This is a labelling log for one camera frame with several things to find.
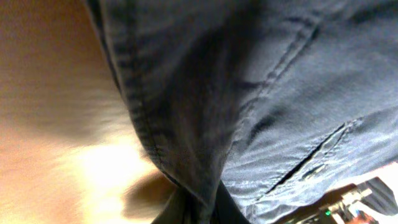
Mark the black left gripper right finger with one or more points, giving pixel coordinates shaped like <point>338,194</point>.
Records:
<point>226,211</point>

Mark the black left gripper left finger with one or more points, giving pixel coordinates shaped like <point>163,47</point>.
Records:
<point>181,208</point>

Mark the navy blue shorts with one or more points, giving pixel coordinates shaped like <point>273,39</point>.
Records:
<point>279,100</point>

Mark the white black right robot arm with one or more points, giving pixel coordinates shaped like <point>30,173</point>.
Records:
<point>371,202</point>

